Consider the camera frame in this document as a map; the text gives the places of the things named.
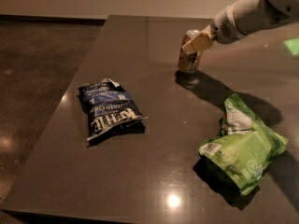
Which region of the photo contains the orange soda can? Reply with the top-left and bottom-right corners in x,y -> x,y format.
178,29 -> 202,74

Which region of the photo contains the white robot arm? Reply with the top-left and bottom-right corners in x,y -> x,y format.
182,0 -> 299,54

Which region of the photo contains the green chip bag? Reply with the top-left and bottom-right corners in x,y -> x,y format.
198,94 -> 288,196

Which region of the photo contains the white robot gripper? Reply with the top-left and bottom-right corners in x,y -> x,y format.
182,5 -> 246,54

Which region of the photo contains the blue Kettle chip bag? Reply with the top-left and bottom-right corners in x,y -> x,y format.
78,78 -> 147,142

